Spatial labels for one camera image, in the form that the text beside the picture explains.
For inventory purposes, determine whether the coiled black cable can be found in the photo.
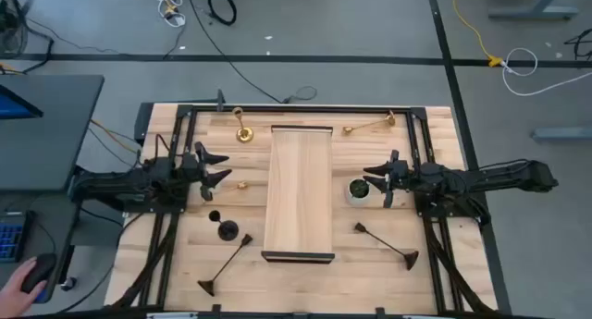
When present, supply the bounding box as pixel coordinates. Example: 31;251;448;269
206;0;238;27

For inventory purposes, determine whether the long black floor cable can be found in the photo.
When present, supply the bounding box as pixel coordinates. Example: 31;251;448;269
183;0;319;104

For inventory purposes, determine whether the black cable bundle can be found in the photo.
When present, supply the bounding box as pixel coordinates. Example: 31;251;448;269
423;216;500;316
110;212;181;311

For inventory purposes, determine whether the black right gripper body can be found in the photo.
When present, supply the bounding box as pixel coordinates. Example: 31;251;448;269
383;150;420;208

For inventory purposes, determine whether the grey floor bar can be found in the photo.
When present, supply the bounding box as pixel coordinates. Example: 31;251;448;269
530;127;592;141

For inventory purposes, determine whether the yellow extension cable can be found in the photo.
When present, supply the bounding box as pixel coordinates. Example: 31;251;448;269
451;0;505;68

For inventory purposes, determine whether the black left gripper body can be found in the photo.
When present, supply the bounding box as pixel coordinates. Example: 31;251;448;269
181;141;216;203

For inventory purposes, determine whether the grey table base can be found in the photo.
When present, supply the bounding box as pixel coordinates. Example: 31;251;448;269
487;0;580;20

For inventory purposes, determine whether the small plant in white pot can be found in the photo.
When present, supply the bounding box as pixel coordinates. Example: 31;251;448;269
345;178;372;206

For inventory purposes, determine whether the person's hand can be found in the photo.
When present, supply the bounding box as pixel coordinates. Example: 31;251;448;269
0;256;47;319

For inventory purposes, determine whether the short black candlestick holder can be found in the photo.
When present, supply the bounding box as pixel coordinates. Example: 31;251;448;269
207;209;241;242

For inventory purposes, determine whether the white cable bundle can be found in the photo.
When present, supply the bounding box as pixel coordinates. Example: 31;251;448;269
154;0;189;29

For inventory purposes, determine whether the tall gold candlestick holder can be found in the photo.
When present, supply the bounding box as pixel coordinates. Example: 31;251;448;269
341;109;398;136

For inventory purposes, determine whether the black aluminium table frame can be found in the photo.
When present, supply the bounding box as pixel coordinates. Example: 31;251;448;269
132;102;468;319

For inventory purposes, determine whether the black floor fan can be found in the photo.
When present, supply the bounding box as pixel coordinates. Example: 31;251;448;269
0;0;30;57

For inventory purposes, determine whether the white looped cable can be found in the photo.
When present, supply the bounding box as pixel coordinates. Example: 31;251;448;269
501;47;592;97

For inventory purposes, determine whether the laptop with blue screen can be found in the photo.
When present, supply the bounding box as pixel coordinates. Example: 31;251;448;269
0;83;45;121

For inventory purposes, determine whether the light wooden table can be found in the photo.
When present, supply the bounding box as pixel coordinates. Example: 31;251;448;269
260;124;337;264

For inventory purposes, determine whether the dark grey desk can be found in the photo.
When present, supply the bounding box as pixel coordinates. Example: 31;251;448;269
0;73;105;193

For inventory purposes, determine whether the keyboard with blue keys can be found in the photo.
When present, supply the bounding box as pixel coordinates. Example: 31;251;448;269
0;210;36;264

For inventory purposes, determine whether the long black candlestick holder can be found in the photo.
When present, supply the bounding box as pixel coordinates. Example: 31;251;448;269
353;222;420;272
196;233;254;298

